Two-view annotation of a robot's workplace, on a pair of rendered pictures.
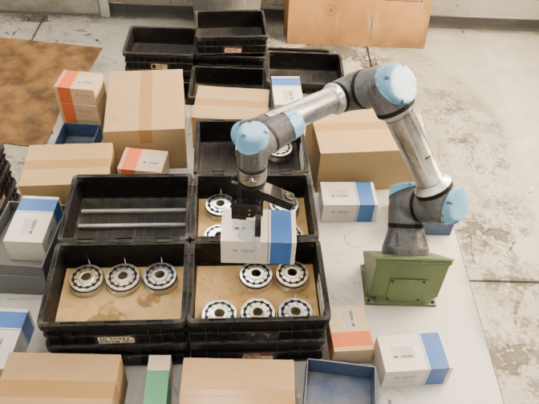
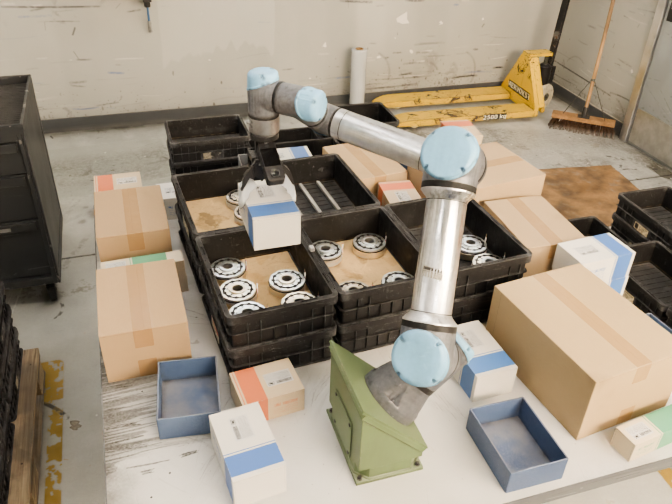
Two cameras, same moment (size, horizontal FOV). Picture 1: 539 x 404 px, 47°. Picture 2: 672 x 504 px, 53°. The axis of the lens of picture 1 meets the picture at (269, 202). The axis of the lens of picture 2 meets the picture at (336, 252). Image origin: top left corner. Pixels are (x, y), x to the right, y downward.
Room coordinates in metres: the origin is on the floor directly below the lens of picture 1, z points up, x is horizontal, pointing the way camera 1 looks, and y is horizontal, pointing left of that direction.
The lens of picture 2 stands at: (0.86, -1.47, 1.98)
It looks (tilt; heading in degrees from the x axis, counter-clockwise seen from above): 34 degrees down; 73
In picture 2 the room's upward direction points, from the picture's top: 2 degrees clockwise
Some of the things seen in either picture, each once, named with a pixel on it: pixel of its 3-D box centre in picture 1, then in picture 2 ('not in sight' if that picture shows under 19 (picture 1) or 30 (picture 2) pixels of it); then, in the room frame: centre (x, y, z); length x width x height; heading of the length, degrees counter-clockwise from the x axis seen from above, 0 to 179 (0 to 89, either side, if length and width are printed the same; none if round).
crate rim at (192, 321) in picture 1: (257, 280); (263, 267); (1.10, 0.02, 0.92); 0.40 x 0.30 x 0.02; 96
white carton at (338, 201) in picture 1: (346, 201); (475, 359); (1.62, -0.29, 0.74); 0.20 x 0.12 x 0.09; 95
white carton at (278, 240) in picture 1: (258, 236); (268, 212); (1.12, 0.02, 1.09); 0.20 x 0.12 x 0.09; 92
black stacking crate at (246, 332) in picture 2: (257, 290); (263, 282); (1.10, 0.02, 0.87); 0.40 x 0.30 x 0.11; 96
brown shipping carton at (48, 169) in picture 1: (70, 179); (362, 177); (1.62, 0.73, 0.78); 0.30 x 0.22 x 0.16; 98
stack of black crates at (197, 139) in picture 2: not in sight; (210, 168); (1.12, 1.75, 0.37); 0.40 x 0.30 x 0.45; 2
